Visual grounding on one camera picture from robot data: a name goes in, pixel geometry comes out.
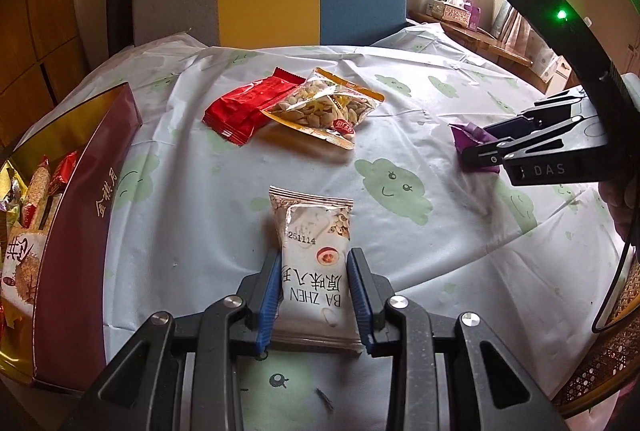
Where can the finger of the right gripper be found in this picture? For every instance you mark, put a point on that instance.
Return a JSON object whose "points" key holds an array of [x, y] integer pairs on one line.
{"points": [[562, 146], [544, 113]]}

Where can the maroon and gold gift box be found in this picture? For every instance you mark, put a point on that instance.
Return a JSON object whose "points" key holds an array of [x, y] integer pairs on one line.
{"points": [[62, 345]]}

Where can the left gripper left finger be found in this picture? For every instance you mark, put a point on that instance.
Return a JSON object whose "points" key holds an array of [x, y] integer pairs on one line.
{"points": [[261, 294]]}

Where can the snacks inside gift box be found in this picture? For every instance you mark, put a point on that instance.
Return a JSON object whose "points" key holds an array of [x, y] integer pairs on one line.
{"points": [[28, 236]]}

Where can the purple box on table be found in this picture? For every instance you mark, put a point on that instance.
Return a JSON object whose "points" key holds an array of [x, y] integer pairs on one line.
{"points": [[474, 15]]}

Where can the white cloud-print tablecloth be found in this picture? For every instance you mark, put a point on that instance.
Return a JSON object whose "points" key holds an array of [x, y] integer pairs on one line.
{"points": [[496, 285]]}

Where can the pumpkin seed bag orange trim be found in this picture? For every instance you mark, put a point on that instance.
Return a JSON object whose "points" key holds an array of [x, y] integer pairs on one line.
{"points": [[326, 107]]}

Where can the tissue box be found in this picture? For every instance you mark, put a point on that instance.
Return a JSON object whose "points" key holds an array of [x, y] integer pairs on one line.
{"points": [[449, 10]]}

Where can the wooden wardrobe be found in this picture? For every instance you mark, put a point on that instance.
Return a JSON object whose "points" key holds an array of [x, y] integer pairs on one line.
{"points": [[42, 61]]}

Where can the white nut snack packet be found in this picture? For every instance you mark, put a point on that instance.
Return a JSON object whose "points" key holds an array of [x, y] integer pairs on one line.
{"points": [[315, 309]]}

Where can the wooden side table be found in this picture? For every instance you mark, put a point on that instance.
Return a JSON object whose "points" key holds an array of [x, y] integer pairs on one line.
{"points": [[485, 45]]}

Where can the person's right hand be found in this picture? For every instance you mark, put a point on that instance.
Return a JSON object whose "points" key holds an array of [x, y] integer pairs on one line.
{"points": [[619, 197]]}

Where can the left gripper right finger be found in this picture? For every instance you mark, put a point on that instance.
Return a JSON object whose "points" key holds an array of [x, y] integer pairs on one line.
{"points": [[369, 294]]}

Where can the wicker chair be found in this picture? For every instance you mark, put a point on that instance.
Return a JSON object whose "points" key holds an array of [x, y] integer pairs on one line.
{"points": [[613, 359]]}

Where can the bright red snack packet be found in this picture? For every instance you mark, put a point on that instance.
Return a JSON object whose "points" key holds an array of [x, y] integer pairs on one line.
{"points": [[237, 115]]}

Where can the purple snack packet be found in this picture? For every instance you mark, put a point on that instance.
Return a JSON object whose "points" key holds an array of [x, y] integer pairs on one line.
{"points": [[468, 136]]}

